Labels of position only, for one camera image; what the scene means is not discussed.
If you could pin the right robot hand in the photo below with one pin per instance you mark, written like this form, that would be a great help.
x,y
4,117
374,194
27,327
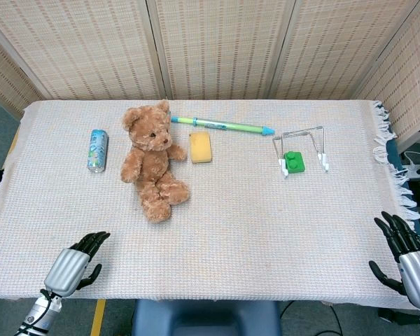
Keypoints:
x,y
415,269

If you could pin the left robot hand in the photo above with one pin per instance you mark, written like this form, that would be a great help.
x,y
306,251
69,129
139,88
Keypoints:
x,y
67,265

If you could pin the brown teddy bear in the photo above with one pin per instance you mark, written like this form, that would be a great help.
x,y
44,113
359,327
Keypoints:
x,y
150,159

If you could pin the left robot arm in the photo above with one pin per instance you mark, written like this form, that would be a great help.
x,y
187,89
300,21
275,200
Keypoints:
x,y
35,314

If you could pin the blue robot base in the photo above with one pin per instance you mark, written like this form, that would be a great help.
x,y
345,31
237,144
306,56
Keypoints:
x,y
204,318

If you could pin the green toy brick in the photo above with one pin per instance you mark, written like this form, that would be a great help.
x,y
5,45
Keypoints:
x,y
294,161

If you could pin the blue drink can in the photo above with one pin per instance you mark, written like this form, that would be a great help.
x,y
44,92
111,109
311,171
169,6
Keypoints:
x,y
97,150

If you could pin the white woven tablecloth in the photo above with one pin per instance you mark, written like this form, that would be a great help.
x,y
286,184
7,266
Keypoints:
x,y
210,217

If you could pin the yellow sponge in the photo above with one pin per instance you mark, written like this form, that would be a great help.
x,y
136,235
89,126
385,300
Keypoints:
x,y
200,147

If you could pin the green blue water squirter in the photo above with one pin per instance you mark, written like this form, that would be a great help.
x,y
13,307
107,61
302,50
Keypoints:
x,y
224,125

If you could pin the woven folding screen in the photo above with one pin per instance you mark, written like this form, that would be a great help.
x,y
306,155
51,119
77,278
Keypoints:
x,y
210,49

